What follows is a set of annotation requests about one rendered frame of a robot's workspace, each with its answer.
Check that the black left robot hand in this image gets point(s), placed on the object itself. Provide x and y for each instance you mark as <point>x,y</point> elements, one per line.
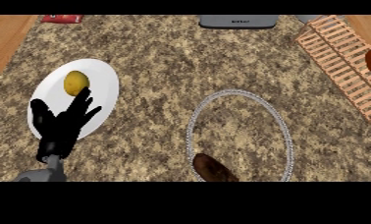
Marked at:
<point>62,129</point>

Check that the dark brown squash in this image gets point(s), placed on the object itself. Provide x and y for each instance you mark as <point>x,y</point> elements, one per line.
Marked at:
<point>213,169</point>

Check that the dark grey appliance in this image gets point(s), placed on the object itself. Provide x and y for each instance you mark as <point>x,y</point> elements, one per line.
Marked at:
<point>239,21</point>

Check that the pale wooden tiered shelf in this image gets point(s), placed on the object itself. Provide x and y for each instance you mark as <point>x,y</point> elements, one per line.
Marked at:
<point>338,57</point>

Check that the orange-brown round object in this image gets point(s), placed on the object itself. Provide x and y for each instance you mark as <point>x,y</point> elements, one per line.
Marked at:
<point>369,60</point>

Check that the red package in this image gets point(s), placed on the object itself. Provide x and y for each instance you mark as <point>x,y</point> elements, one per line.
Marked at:
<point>62,18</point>

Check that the round placemat with silver rim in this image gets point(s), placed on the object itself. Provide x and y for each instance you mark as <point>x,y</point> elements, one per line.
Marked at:
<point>242,123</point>

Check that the white oval plate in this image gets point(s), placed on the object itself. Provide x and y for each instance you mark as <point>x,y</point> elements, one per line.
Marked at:
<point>99,84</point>

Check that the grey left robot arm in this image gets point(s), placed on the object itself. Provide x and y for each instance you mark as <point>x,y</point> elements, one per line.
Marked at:
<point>54,172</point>

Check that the yellow round fruit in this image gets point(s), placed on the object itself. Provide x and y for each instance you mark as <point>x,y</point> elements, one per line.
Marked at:
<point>76,82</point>

